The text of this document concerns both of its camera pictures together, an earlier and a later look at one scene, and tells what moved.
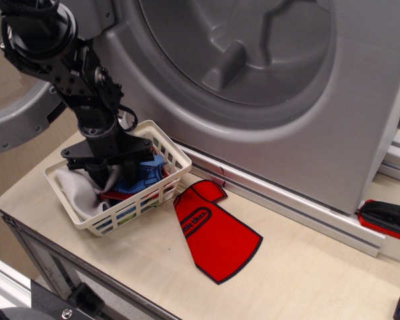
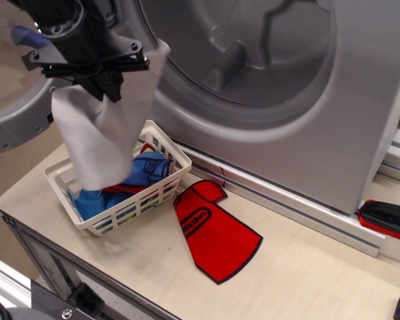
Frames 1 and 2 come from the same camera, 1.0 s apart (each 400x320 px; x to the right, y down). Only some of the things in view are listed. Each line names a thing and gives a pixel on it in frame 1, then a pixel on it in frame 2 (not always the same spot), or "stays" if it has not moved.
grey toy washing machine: x=311 y=95 stays
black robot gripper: x=106 y=145 -> x=91 y=55
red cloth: x=116 y=195 -> x=130 y=188
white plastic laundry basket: x=103 y=209 stays
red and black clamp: x=394 y=219 stays
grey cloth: x=81 y=190 -> x=101 y=139
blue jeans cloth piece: x=149 y=173 stays
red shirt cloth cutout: x=222 y=249 stays
